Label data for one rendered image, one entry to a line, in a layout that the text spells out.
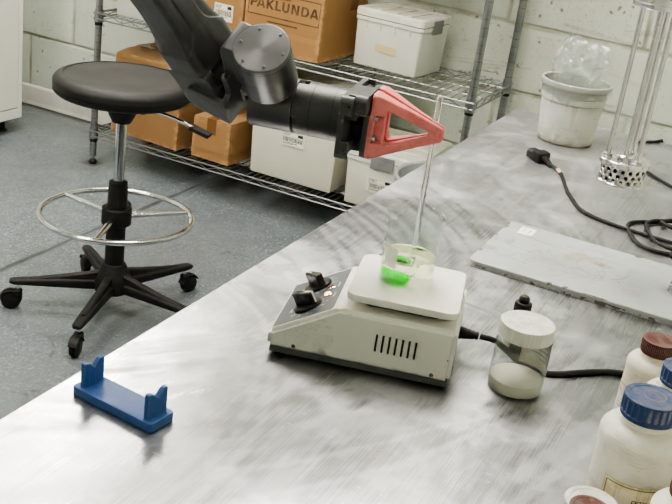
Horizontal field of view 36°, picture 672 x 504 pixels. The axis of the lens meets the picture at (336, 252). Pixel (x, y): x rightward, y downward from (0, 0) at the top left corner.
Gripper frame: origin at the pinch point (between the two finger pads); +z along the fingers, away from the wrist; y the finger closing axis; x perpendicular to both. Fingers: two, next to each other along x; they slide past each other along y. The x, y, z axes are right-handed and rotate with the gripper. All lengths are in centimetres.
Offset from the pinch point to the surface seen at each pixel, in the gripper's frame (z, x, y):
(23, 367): -99, 100, 93
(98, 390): -24.7, 24.9, -23.2
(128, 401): -21.3, 24.9, -23.6
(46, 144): -179, 100, 245
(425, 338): 3.3, 20.2, -5.5
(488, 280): 6.9, 25.8, 27.4
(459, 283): 5.0, 17.1, 3.4
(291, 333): -10.7, 22.8, -6.5
